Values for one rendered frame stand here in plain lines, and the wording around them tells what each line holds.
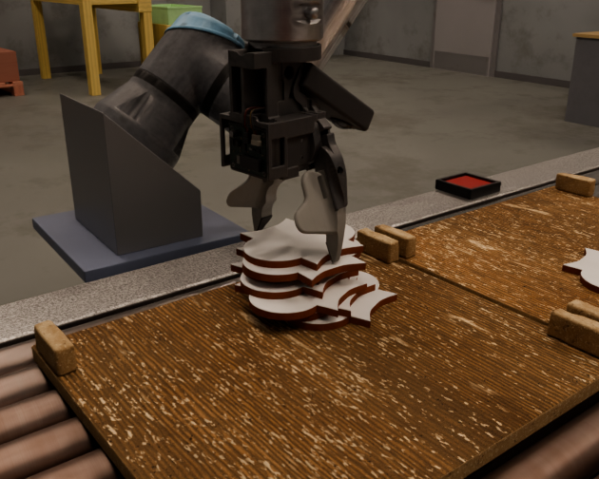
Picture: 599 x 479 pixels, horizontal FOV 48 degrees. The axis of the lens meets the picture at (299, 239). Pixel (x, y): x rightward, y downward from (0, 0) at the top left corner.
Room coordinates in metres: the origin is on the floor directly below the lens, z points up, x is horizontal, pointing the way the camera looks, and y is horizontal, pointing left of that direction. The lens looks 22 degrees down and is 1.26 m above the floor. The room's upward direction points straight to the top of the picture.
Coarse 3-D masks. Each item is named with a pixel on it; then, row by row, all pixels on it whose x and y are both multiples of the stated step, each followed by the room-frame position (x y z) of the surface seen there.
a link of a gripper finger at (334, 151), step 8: (320, 136) 0.64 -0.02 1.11; (328, 136) 0.63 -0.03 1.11; (328, 144) 0.63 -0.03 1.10; (336, 144) 0.63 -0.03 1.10; (320, 152) 0.63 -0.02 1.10; (328, 152) 0.62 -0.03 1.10; (336, 152) 0.63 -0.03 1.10; (320, 160) 0.63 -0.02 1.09; (328, 160) 0.62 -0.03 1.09; (336, 160) 0.62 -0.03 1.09; (320, 168) 0.63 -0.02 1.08; (328, 168) 0.62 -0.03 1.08; (336, 168) 0.62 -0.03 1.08; (344, 168) 0.63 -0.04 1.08; (328, 176) 0.62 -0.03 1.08; (336, 176) 0.62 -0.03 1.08; (344, 176) 0.62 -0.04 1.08; (328, 184) 0.62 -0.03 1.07; (336, 184) 0.62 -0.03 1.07; (344, 184) 0.62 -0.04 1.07; (336, 192) 0.62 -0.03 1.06; (344, 192) 0.62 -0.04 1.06; (336, 200) 0.62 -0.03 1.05; (344, 200) 0.62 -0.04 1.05; (336, 208) 0.61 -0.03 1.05
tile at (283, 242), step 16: (288, 224) 0.71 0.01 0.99; (256, 240) 0.66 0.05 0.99; (272, 240) 0.66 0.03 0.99; (288, 240) 0.66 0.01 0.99; (304, 240) 0.66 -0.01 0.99; (320, 240) 0.66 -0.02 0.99; (352, 240) 0.67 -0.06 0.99; (256, 256) 0.62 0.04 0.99; (272, 256) 0.62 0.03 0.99; (288, 256) 0.62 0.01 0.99; (304, 256) 0.62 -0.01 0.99; (320, 256) 0.62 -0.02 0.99
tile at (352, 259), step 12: (252, 264) 0.62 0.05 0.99; (324, 264) 0.62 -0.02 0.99; (336, 264) 0.62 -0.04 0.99; (348, 264) 0.62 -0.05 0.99; (360, 264) 0.62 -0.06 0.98; (252, 276) 0.60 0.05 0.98; (264, 276) 0.60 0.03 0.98; (276, 276) 0.59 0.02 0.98; (288, 276) 0.59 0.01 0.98; (300, 276) 0.59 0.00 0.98; (312, 276) 0.59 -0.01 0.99; (324, 276) 0.60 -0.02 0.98
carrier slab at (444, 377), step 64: (128, 320) 0.59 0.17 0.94; (192, 320) 0.59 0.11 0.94; (256, 320) 0.59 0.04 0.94; (384, 320) 0.59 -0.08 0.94; (448, 320) 0.59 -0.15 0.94; (512, 320) 0.59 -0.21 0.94; (64, 384) 0.48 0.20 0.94; (128, 384) 0.48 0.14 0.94; (192, 384) 0.48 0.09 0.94; (256, 384) 0.48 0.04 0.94; (320, 384) 0.48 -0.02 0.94; (384, 384) 0.48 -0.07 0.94; (448, 384) 0.48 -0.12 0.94; (512, 384) 0.48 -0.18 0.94; (576, 384) 0.48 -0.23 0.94; (128, 448) 0.40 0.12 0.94; (192, 448) 0.40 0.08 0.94; (256, 448) 0.40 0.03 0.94; (320, 448) 0.40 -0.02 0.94; (384, 448) 0.40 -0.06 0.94; (448, 448) 0.40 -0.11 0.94
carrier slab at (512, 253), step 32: (544, 192) 1.01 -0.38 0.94; (448, 224) 0.87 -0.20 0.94; (480, 224) 0.87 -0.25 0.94; (512, 224) 0.87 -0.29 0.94; (544, 224) 0.87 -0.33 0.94; (576, 224) 0.87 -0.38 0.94; (416, 256) 0.76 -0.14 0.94; (448, 256) 0.76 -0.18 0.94; (480, 256) 0.76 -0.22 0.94; (512, 256) 0.76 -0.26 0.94; (544, 256) 0.76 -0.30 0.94; (576, 256) 0.76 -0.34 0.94; (480, 288) 0.67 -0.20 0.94; (512, 288) 0.67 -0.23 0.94; (544, 288) 0.67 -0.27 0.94; (576, 288) 0.67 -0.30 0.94; (544, 320) 0.59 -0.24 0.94
